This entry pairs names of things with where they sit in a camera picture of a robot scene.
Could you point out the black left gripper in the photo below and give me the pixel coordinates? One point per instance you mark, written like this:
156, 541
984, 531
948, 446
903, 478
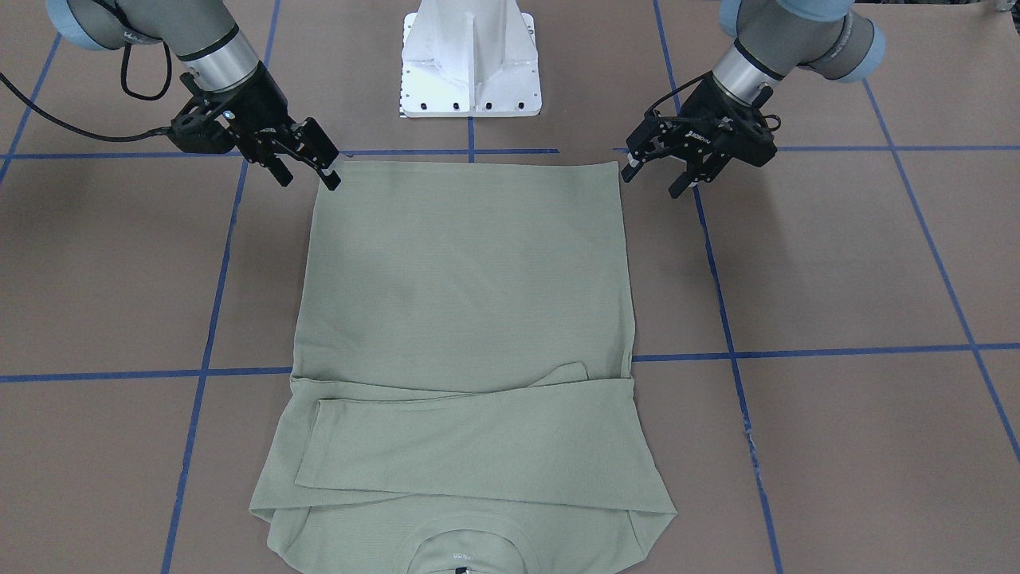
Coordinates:
712, 113

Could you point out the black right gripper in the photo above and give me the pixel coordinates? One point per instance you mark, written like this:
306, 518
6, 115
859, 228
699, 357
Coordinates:
260, 104

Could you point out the olive green long-sleeve shirt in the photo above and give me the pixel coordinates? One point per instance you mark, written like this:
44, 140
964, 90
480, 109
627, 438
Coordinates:
462, 379

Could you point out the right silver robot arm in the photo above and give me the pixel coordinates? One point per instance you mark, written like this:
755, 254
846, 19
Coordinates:
202, 35

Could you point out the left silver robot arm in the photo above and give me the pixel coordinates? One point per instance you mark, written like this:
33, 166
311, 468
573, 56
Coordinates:
771, 38

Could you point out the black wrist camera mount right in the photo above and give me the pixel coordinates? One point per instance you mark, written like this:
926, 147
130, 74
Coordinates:
198, 134

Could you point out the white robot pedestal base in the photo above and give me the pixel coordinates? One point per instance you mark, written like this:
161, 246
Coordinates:
469, 59

